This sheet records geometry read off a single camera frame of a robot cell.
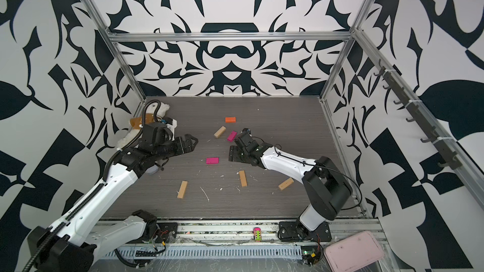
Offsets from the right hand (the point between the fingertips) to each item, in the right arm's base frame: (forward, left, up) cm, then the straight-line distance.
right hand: (234, 152), depth 88 cm
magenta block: (+13, +2, -7) cm, 15 cm away
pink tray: (-37, -44, -7) cm, 58 cm away
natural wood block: (+16, +8, -7) cm, 19 cm away
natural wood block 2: (-14, +23, -7) cm, 28 cm away
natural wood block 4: (-12, -23, -8) cm, 27 cm away
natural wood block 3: (-9, -4, -8) cm, 13 cm away
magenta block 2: (0, +11, -8) cm, 14 cm away
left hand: (-1, +18, +12) cm, 22 cm away
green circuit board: (-38, -29, -9) cm, 49 cm away
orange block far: (+25, +3, -7) cm, 26 cm away
